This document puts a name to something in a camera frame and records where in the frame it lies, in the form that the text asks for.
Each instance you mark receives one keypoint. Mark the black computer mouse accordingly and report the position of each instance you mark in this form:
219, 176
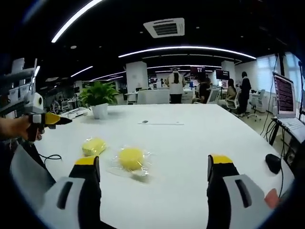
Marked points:
273, 163

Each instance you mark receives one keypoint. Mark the dark wall monitor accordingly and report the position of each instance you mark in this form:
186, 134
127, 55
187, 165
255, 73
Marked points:
222, 74

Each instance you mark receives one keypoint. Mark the white panel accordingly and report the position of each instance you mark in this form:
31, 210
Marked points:
153, 96

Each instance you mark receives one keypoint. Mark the grey mesh chair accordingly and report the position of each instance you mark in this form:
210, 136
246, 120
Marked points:
26, 167

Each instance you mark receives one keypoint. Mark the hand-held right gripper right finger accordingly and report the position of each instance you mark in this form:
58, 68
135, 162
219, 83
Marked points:
218, 190

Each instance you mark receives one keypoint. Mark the long curved ceiling light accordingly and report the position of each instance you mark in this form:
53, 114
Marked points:
190, 48

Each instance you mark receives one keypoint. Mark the white office chair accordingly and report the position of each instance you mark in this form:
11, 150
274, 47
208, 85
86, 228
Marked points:
257, 102
234, 102
214, 95

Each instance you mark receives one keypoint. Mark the square yellow sponge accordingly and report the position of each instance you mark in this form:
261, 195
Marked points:
94, 146

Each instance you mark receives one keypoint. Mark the person's left hand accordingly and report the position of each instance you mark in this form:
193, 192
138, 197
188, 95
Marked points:
22, 127

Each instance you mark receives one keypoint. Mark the short ceiling light strip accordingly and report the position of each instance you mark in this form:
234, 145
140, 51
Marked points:
82, 71

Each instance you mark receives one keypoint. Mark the open laptop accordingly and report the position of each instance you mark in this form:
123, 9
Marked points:
284, 95

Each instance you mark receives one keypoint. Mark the person's right hand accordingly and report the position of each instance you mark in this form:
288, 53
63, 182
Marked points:
272, 199

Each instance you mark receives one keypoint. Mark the ceiling air conditioner vent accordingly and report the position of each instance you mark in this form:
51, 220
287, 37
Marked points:
164, 27

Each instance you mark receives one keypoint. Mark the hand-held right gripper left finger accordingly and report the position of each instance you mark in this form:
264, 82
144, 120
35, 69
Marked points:
88, 190

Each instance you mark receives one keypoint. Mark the round yellow silicone block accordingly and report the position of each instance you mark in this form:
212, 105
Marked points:
131, 159

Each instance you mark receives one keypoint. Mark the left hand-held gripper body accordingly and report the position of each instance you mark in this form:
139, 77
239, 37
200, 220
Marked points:
34, 102

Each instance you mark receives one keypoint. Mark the shelf with storage boxes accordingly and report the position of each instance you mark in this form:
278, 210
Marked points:
19, 81

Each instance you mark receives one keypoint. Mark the green potted plant white pot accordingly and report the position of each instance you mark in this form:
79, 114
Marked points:
98, 95

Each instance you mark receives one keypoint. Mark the round yellow sponge in wrap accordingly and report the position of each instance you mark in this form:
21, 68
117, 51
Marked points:
147, 167

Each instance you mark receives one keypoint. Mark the clear plastic wrap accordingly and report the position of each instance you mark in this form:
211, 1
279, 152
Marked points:
106, 149

